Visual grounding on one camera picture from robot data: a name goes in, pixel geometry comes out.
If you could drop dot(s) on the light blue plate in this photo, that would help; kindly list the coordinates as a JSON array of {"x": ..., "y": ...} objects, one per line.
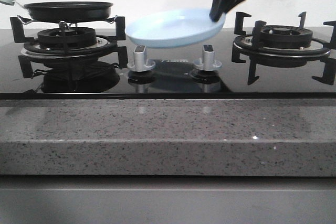
[{"x": 174, "y": 28}]

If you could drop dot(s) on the black frying pan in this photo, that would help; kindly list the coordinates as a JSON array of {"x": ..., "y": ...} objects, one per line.
[{"x": 69, "y": 12}]

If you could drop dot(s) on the right black pan support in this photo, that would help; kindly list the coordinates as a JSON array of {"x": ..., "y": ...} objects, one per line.
[{"x": 281, "y": 55}]

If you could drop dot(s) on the black pan support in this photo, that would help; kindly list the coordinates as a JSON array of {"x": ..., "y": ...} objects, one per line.
[
  {"x": 281, "y": 55},
  {"x": 72, "y": 61}
]

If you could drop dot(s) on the right black gas burner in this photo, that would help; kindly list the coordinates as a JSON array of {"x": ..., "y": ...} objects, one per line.
[{"x": 285, "y": 34}]

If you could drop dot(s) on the black gas burner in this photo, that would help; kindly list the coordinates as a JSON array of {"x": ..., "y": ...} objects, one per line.
[
  {"x": 285, "y": 34},
  {"x": 75, "y": 38}
]

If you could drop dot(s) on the right silver stove knob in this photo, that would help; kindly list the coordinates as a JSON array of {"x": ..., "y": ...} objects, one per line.
[{"x": 207, "y": 61}]

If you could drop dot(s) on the silver stove knob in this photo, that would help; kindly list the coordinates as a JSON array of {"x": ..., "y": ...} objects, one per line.
[
  {"x": 207, "y": 61},
  {"x": 140, "y": 61}
]

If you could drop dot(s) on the black glass gas hob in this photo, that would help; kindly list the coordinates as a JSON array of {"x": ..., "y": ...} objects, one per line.
[{"x": 242, "y": 75}]

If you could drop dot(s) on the left silver stove knob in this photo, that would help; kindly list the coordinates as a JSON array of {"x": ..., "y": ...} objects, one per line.
[{"x": 140, "y": 61}]

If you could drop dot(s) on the left black pan support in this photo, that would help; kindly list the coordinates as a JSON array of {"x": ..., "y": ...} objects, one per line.
[{"x": 72, "y": 61}]

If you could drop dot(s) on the left black gas burner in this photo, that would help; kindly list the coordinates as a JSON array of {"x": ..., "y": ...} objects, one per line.
[{"x": 75, "y": 38}]

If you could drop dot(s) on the grey cabinet front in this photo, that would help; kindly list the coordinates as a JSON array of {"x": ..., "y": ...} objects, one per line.
[{"x": 167, "y": 200}]

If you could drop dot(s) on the wire pan stand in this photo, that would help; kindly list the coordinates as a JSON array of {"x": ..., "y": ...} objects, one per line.
[{"x": 19, "y": 20}]

